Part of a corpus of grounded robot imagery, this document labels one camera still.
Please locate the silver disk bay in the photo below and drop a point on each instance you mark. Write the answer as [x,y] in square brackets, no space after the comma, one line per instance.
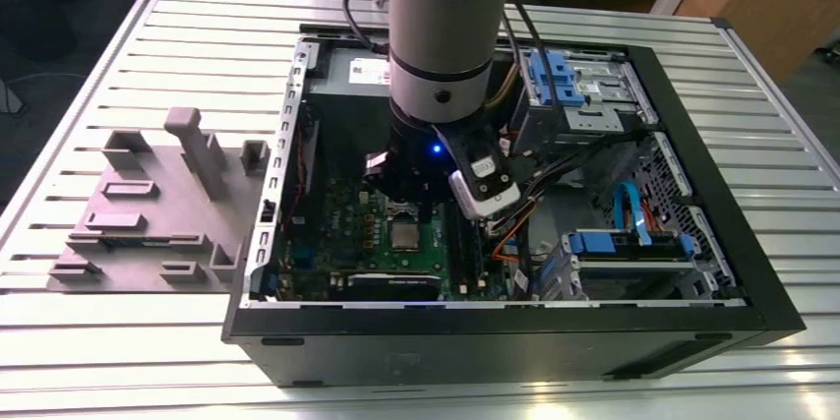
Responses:
[629,272]

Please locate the green motherboard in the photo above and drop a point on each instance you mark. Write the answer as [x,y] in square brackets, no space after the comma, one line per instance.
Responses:
[354,262]

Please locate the grey parts rack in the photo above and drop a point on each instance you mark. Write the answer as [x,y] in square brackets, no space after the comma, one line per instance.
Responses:
[164,203]

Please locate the black RAM slot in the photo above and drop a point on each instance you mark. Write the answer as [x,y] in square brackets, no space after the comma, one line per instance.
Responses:
[461,253]
[472,253]
[453,253]

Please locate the wooden cabinet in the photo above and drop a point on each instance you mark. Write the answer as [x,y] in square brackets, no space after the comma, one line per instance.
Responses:
[774,7]

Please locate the RAM stick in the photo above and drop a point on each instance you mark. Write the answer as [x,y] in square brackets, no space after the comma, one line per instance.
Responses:
[146,244]

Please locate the CPU socket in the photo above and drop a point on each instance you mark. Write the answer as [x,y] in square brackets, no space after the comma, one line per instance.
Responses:
[405,220]

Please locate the CPU with silver top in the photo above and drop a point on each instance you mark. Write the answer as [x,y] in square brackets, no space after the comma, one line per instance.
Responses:
[404,235]

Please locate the black PC case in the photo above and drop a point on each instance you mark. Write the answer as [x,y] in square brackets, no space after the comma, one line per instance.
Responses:
[525,341]

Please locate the grey power supply unit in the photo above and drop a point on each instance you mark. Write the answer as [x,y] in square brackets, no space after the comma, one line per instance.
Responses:
[341,71]

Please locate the black graphics card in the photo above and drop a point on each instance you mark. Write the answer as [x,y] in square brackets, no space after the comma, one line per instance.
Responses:
[393,284]

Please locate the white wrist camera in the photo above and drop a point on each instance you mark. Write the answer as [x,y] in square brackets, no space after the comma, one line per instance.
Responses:
[485,194]

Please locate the blue plastic drive latch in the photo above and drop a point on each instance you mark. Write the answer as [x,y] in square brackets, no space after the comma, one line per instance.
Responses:
[548,80]

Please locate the blue board connector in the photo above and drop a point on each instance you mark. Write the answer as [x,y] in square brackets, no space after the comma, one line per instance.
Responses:
[301,258]

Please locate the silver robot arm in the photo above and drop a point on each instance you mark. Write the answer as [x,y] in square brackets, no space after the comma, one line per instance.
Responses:
[440,21]

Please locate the silver drive cage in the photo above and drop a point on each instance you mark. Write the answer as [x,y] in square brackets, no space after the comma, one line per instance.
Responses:
[590,120]

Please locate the hard disk in blue carrier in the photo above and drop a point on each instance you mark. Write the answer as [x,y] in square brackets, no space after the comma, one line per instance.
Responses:
[597,243]

